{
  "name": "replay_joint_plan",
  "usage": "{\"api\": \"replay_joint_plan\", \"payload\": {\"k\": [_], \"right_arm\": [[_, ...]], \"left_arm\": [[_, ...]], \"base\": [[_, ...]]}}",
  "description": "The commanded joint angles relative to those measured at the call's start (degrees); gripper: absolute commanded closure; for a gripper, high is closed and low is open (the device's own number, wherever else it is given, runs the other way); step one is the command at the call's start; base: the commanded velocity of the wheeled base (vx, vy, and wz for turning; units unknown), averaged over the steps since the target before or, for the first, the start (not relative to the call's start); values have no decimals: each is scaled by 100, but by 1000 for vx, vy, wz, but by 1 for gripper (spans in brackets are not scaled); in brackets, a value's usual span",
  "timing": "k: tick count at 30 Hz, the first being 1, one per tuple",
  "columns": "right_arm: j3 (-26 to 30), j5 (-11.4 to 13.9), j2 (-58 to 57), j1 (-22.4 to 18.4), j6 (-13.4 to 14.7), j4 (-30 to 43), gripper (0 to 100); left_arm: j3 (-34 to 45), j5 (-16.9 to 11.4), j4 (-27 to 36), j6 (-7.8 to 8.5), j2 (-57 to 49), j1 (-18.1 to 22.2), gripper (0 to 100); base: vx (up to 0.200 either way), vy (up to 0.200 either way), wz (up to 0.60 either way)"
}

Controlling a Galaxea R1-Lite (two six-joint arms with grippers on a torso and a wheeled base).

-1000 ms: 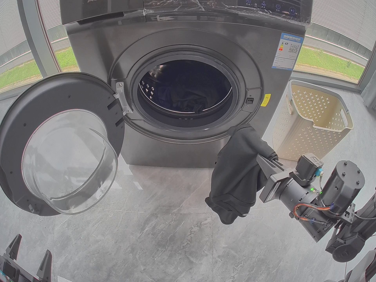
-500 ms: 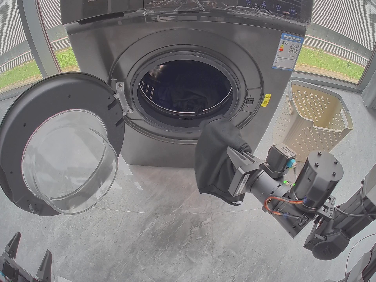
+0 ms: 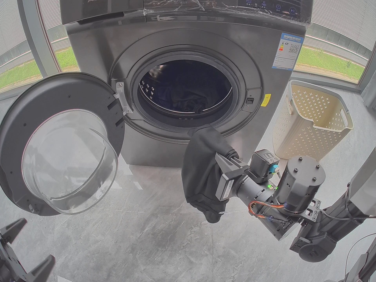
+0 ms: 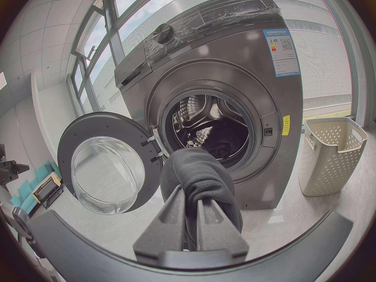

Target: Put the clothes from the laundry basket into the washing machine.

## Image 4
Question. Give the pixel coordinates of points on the grey washing machine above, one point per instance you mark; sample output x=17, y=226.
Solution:
x=241, y=78

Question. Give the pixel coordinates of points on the washing machine door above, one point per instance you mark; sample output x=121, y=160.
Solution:
x=88, y=134

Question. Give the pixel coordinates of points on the black frame side table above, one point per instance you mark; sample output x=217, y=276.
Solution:
x=48, y=188

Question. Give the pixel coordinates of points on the window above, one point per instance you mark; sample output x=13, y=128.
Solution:
x=323, y=60

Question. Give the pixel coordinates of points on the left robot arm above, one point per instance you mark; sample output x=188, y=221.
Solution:
x=10, y=170

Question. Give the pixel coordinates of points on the black garment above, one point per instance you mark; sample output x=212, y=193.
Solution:
x=226, y=142

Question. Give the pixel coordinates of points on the dark grey garment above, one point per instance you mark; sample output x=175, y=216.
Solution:
x=202, y=172

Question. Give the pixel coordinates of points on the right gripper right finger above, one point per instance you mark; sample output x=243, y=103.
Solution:
x=216, y=231

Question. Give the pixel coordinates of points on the cream laundry basket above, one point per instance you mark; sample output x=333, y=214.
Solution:
x=326, y=163

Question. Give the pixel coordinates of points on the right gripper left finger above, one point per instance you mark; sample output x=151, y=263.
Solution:
x=170, y=225

